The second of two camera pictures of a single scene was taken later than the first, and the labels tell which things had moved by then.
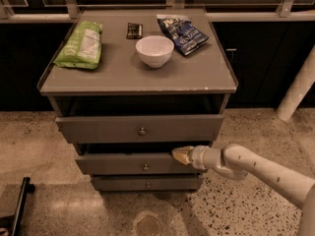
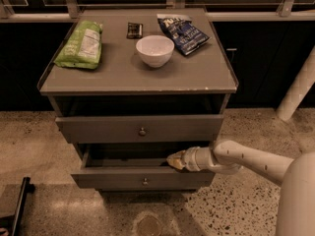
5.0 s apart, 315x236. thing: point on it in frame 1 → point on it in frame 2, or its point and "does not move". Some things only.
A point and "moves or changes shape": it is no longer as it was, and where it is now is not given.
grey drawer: x=137 y=163 moves or changes shape
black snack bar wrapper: x=134 y=30 does not move
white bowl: x=155 y=51 does not move
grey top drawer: x=140 y=128 does not move
